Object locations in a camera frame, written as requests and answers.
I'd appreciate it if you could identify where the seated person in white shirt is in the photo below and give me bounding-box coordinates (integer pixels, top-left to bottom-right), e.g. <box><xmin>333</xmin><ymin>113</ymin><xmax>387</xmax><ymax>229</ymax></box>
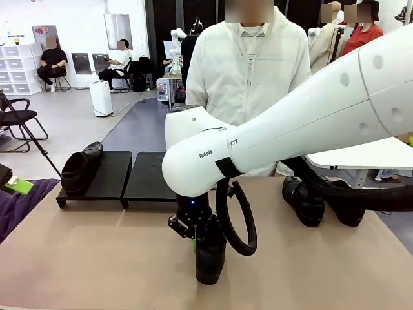
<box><xmin>98</xmin><ymin>38</ymin><xmax>133</xmax><ymax>93</ymax></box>

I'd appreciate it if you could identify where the purple cloth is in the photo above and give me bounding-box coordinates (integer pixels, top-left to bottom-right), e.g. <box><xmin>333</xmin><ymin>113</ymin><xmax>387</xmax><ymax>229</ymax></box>
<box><xmin>0</xmin><ymin>179</ymin><xmax>62</xmax><ymax>243</ymax></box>

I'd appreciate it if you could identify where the black metal chair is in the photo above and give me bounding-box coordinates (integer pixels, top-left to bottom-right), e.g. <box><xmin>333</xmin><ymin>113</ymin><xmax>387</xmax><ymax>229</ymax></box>
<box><xmin>45</xmin><ymin>67</ymin><xmax>72</xmax><ymax>92</ymax></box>

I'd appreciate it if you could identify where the computer case with lights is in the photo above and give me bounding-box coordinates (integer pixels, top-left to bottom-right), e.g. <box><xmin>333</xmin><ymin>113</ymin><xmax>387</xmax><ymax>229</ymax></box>
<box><xmin>156</xmin><ymin>78</ymin><xmax>171</xmax><ymax>103</ymax></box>

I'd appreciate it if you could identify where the black backpack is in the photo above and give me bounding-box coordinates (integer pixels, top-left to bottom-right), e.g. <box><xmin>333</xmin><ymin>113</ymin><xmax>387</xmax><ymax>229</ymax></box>
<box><xmin>128</xmin><ymin>55</ymin><xmax>154</xmax><ymax>93</ymax></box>

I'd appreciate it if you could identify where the black stand pole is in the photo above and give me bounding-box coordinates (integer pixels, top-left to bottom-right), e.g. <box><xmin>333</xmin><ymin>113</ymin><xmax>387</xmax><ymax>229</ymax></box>
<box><xmin>327</xmin><ymin>27</ymin><xmax>345</xmax><ymax>65</ymax></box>

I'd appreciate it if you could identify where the white table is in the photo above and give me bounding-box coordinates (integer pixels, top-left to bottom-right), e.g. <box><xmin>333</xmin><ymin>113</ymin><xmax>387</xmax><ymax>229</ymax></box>
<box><xmin>305</xmin><ymin>135</ymin><xmax>413</xmax><ymax>191</ymax></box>

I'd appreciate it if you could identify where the black office chair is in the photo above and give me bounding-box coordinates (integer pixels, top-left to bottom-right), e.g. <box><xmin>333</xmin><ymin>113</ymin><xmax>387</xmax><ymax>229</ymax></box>
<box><xmin>109</xmin><ymin>57</ymin><xmax>134</xmax><ymax>94</ymax></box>

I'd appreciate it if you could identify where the person in white jacket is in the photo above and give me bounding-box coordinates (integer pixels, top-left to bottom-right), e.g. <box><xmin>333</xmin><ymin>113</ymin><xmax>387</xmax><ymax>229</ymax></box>
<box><xmin>186</xmin><ymin>6</ymin><xmax>312</xmax><ymax>178</ymax></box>

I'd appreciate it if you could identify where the black leather shoe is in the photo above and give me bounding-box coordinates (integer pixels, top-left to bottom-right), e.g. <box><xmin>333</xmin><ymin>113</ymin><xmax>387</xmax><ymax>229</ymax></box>
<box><xmin>195</xmin><ymin>214</ymin><xmax>227</xmax><ymax>285</ymax></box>
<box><xmin>281</xmin><ymin>176</ymin><xmax>325</xmax><ymax>228</ymax></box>
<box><xmin>324</xmin><ymin>180</ymin><xmax>366</xmax><ymax>227</ymax></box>
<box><xmin>60</xmin><ymin>141</ymin><xmax>104</xmax><ymax>197</ymax></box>

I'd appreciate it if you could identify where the white drawer cabinet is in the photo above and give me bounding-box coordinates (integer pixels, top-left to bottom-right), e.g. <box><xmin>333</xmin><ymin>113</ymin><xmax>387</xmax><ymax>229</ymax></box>
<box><xmin>0</xmin><ymin>43</ymin><xmax>43</xmax><ymax>96</ymax></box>

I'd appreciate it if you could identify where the mannequin in beige coat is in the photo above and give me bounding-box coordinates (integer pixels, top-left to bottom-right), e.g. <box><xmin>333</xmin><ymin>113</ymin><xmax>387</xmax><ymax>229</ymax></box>
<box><xmin>308</xmin><ymin>1</ymin><xmax>343</xmax><ymax>75</ymax></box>

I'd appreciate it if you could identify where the seated person in black shirt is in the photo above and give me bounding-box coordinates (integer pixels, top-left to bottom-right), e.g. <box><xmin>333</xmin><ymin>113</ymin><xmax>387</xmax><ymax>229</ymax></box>
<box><xmin>37</xmin><ymin>37</ymin><xmax>68</xmax><ymax>93</ymax></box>

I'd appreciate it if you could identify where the grey background desk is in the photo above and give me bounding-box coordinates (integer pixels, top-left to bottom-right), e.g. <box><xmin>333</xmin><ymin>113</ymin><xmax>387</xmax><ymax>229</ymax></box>
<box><xmin>161</xmin><ymin>72</ymin><xmax>188</xmax><ymax>113</ymax></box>

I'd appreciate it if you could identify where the black armchair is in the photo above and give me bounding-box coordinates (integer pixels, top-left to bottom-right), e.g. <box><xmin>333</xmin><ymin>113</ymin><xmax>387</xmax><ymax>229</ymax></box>
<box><xmin>0</xmin><ymin>98</ymin><xmax>49</xmax><ymax>152</ymax></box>

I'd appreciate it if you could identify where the silver wall plate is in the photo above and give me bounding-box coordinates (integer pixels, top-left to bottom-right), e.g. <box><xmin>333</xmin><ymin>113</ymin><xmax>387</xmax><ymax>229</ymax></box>
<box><xmin>70</xmin><ymin>53</ymin><xmax>91</xmax><ymax>76</ymax></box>
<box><xmin>92</xmin><ymin>53</ymin><xmax>110</xmax><ymax>74</ymax></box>

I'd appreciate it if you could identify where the white air purifier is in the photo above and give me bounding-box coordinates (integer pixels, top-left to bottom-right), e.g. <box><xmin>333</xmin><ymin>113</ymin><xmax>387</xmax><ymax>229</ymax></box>
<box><xmin>89</xmin><ymin>80</ymin><xmax>114</xmax><ymax>118</ymax></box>

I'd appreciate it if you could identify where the grey panel with red signs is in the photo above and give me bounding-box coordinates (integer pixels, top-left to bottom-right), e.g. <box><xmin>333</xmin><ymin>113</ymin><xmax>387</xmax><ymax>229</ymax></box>
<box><xmin>31</xmin><ymin>25</ymin><xmax>61</xmax><ymax>54</ymax></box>

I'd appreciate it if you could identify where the black shoe stand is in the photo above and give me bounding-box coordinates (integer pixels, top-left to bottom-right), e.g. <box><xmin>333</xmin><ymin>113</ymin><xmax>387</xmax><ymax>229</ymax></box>
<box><xmin>56</xmin><ymin>150</ymin><xmax>133</xmax><ymax>210</ymax></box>
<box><xmin>121</xmin><ymin>151</ymin><xmax>181</xmax><ymax>210</ymax></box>

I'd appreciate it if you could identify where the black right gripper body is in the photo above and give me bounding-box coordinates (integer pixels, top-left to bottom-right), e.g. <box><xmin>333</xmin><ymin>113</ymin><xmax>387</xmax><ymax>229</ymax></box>
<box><xmin>176</xmin><ymin>192</ymin><xmax>214</xmax><ymax>227</ymax></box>

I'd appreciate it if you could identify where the silver wall cabinet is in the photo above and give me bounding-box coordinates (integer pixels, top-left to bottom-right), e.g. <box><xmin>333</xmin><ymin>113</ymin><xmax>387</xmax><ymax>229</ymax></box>
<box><xmin>103</xmin><ymin>13</ymin><xmax>134</xmax><ymax>51</ymax></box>

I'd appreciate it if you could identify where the black right arm hose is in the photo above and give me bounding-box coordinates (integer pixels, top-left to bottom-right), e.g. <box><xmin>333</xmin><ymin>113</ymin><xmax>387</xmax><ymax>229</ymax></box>
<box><xmin>215</xmin><ymin>154</ymin><xmax>413</xmax><ymax>258</ymax></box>

